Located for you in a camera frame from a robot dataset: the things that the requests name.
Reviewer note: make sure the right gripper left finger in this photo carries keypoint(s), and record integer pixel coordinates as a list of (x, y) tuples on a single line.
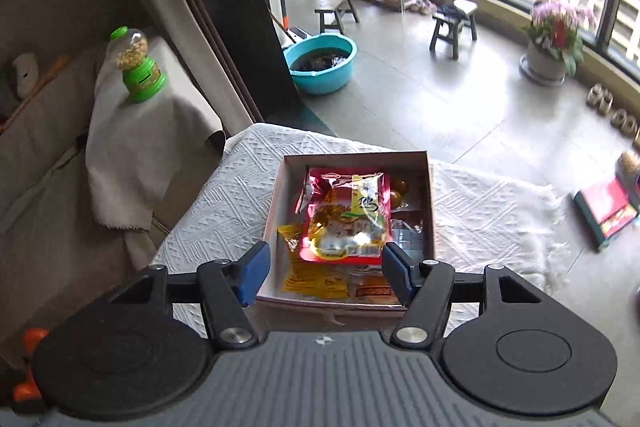
[(226, 289)]

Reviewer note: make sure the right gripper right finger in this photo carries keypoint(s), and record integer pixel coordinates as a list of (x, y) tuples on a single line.
[(424, 289)]

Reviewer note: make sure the clear pack yellow pastries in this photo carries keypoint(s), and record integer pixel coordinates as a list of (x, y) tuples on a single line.
[(404, 194)]

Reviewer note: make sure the yellow snack bag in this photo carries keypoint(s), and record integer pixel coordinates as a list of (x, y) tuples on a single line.
[(306, 278)]

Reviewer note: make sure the dark red chicken snack bag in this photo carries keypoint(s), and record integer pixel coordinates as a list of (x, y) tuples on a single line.
[(346, 216)]

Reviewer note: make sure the blue white snack packet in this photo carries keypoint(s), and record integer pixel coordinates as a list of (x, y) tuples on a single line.
[(409, 237)]

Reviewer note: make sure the pink cardboard box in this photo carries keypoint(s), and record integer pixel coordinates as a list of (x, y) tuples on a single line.
[(289, 183)]

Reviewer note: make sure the white textured tablecloth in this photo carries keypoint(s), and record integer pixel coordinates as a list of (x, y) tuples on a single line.
[(471, 219)]

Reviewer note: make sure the beige throw cloth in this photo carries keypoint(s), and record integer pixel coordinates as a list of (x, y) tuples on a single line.
[(135, 149)]

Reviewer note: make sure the red book on floor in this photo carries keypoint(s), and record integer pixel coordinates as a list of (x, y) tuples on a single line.
[(606, 210)]

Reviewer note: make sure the orange plastic chair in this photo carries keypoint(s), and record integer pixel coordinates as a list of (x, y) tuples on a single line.
[(27, 391)]

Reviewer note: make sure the green gumball dispenser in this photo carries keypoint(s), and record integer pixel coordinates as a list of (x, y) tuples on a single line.
[(128, 50)]

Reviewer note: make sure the teal plastic basin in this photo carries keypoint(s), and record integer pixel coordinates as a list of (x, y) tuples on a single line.
[(321, 64)]

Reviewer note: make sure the dark wooden stool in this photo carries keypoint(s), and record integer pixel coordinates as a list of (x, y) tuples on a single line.
[(450, 19)]

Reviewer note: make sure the pink flower pot plant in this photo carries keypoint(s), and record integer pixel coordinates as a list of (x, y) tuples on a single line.
[(555, 45)]

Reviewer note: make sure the white plush toy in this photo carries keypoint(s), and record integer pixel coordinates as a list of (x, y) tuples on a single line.
[(27, 73)]

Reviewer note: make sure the beige sofa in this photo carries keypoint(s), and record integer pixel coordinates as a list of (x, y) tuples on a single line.
[(54, 257)]

